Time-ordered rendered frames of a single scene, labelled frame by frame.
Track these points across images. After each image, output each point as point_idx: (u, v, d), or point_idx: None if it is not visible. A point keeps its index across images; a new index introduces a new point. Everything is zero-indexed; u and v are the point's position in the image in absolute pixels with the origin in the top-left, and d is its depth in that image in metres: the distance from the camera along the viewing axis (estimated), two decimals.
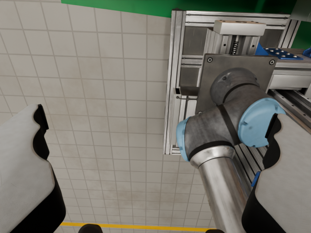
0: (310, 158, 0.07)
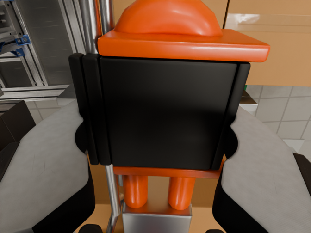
0: (263, 142, 0.08)
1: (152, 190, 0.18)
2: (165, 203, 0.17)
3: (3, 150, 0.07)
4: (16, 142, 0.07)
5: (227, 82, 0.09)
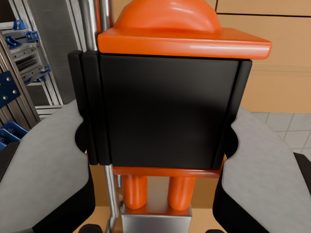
0: (263, 142, 0.08)
1: (151, 191, 0.18)
2: (165, 204, 0.17)
3: (3, 150, 0.07)
4: (16, 142, 0.07)
5: (229, 80, 0.09)
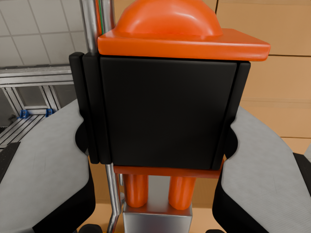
0: (263, 142, 0.08)
1: (152, 190, 0.18)
2: (166, 203, 0.17)
3: (3, 150, 0.07)
4: (16, 142, 0.07)
5: (227, 81, 0.09)
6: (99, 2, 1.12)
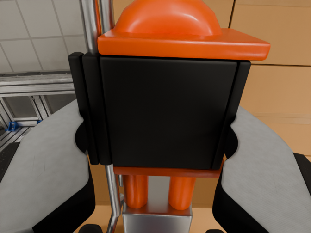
0: (263, 142, 0.08)
1: (152, 190, 0.18)
2: (166, 203, 0.17)
3: (3, 150, 0.07)
4: (16, 142, 0.07)
5: (227, 81, 0.09)
6: None
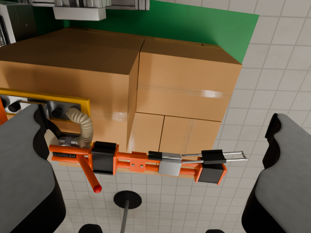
0: (310, 158, 0.07)
1: None
2: (179, 168, 0.62)
3: None
4: None
5: (215, 181, 0.62)
6: (193, 18, 1.44)
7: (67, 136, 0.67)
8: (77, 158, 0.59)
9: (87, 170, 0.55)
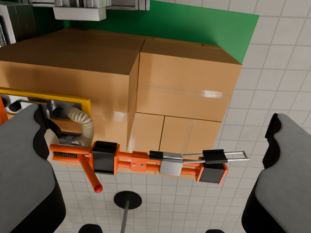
0: (310, 158, 0.07)
1: None
2: (180, 168, 0.62)
3: None
4: None
5: (216, 181, 0.62)
6: (193, 18, 1.44)
7: (67, 136, 0.67)
8: (78, 158, 0.59)
9: (88, 169, 0.55)
